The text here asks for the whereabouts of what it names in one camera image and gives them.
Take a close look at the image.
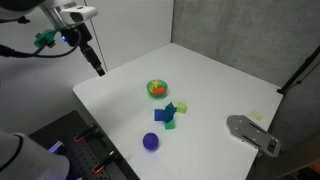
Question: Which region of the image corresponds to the teal block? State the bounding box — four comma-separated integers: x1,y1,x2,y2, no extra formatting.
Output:
161,101,178,123

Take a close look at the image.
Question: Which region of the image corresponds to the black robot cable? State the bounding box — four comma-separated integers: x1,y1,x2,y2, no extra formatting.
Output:
0,29,83,59

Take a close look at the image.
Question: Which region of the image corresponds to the purple ball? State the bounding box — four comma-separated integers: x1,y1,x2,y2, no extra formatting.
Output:
142,132,160,152

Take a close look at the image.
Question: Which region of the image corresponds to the green plastic bowl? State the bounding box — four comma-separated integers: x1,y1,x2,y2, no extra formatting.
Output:
145,78,169,100

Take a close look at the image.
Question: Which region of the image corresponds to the small yellow-green flat piece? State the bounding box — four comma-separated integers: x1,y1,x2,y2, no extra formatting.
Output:
249,110,264,122

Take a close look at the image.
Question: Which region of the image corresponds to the red and black clamp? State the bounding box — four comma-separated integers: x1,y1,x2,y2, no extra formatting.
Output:
92,150,118,175
73,123,99,144

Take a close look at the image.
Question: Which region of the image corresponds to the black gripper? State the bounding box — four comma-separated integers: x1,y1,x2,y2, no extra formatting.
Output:
61,24,106,77

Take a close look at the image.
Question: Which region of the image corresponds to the black perforated board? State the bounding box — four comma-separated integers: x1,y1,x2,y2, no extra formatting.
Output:
28,110,141,180

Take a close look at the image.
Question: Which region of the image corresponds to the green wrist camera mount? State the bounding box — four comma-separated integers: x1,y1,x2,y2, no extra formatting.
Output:
33,28,58,48

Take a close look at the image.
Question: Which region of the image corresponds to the grey metal mounting plate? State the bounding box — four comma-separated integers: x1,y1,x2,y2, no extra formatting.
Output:
226,114,282,158

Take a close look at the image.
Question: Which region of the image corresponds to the blue cube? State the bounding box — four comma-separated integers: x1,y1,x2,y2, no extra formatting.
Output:
153,108,166,123

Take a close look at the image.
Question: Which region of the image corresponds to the orange toy piece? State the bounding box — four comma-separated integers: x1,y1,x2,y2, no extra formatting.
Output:
151,85,165,95

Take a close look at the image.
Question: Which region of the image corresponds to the yellow-green cube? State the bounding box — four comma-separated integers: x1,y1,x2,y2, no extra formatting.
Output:
176,102,188,115

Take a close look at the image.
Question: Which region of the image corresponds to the black tripod pole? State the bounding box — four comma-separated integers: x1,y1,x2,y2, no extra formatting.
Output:
277,44,320,95

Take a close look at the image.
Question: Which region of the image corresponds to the green cube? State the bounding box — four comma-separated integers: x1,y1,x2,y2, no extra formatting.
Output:
163,119,177,131

